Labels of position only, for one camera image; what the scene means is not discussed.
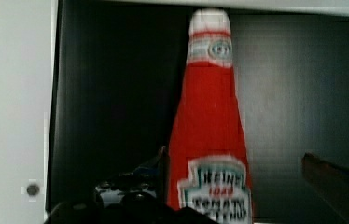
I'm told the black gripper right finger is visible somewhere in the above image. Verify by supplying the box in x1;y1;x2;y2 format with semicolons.
301;153;349;224

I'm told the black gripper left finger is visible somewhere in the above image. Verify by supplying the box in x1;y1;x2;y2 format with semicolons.
94;146;170;207

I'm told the red ketchup bottle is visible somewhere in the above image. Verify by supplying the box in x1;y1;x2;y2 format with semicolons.
167;9;253;224

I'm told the black toaster oven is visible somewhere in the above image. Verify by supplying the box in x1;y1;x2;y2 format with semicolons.
47;0;349;224

